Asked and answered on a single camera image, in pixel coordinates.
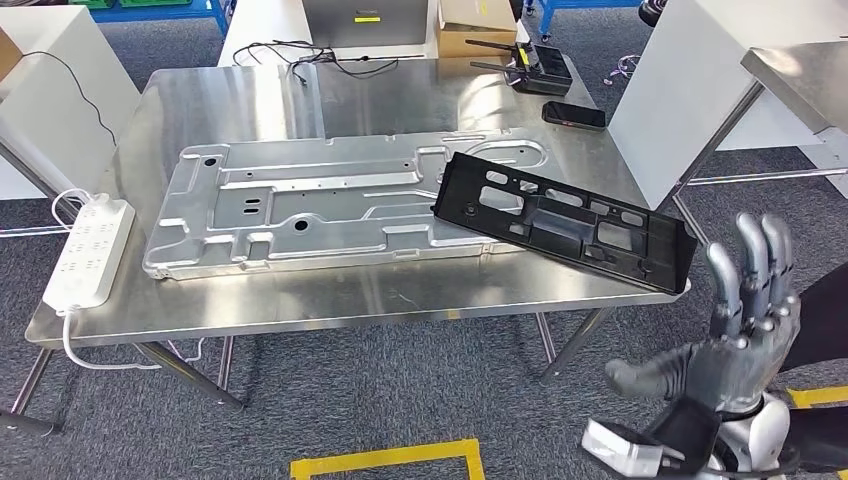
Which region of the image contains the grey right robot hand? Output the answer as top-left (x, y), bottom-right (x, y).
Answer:
top-left (604, 211), bottom-right (802, 415)

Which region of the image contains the black panel part with cutouts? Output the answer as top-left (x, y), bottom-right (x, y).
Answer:
top-left (431, 150), bottom-right (699, 296)

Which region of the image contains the yellow floor tape square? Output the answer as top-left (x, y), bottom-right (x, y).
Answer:
top-left (786, 385), bottom-right (848, 480)
top-left (289, 437), bottom-right (486, 480)

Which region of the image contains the person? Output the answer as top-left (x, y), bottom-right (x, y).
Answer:
top-left (778, 261), bottom-right (848, 372)

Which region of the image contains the white partition board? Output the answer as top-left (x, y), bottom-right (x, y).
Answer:
top-left (715, 92), bottom-right (848, 180)
top-left (0, 5), bottom-right (142, 201)
top-left (607, 0), bottom-right (848, 212)

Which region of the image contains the stainless steel table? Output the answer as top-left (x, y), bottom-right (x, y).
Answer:
top-left (659, 39), bottom-right (848, 246)
top-left (0, 142), bottom-right (81, 238)
top-left (0, 56), bottom-right (692, 439)

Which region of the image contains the black smartphone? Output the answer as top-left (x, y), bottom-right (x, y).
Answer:
top-left (541, 100), bottom-right (607, 132)

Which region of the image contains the black remote controller with antennas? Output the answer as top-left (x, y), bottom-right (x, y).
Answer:
top-left (464, 38), bottom-right (574, 97)

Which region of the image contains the black round object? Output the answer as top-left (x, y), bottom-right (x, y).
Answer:
top-left (637, 0), bottom-right (668, 28)

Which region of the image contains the brown cardboard box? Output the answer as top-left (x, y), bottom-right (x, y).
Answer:
top-left (435, 0), bottom-right (518, 59)
top-left (0, 29), bottom-right (22, 79)

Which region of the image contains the stamped sheet metal panel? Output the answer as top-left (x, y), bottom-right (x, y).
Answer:
top-left (142, 129), bottom-right (551, 281)

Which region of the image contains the grey laptop with yellow sticker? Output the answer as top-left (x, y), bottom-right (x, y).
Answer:
top-left (301, 0), bottom-right (430, 49)

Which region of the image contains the white table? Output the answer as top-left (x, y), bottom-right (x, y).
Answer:
top-left (216, 0), bottom-right (531, 68)

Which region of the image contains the white power strip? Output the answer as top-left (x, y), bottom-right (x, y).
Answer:
top-left (42, 193), bottom-right (137, 311)

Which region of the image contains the grey coiled cable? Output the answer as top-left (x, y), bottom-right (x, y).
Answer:
top-left (602, 54), bottom-right (643, 86)

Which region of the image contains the blue metal workbench frame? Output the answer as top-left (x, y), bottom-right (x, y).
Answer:
top-left (523, 0), bottom-right (641, 41)
top-left (86, 0), bottom-right (232, 34)

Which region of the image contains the black laptop cable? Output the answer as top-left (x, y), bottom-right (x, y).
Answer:
top-left (231, 39), bottom-right (400, 86)

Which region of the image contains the white power strip cable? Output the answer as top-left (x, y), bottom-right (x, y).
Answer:
top-left (50, 187), bottom-right (207, 372)

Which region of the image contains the thin black cable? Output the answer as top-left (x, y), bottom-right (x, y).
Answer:
top-left (19, 50), bottom-right (119, 147)

